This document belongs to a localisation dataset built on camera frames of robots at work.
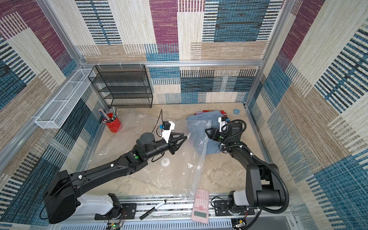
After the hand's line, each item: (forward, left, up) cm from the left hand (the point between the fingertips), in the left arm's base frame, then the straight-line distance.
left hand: (185, 136), depth 69 cm
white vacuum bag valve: (-1, +13, -27) cm, 30 cm away
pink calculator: (-25, -7, -27) cm, 38 cm away
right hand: (+13, -15, -15) cm, 25 cm away
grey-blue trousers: (+19, -7, -16) cm, 25 cm away
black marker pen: (-25, +16, -27) cm, 40 cm away
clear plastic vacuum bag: (-10, +6, -23) cm, 26 cm away
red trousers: (+37, -29, -23) cm, 52 cm away
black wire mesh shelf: (+52, +47, -9) cm, 70 cm away
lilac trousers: (+37, -12, -23) cm, 45 cm away
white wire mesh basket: (+13, +64, +6) cm, 66 cm away
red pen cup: (+23, +48, -20) cm, 57 cm away
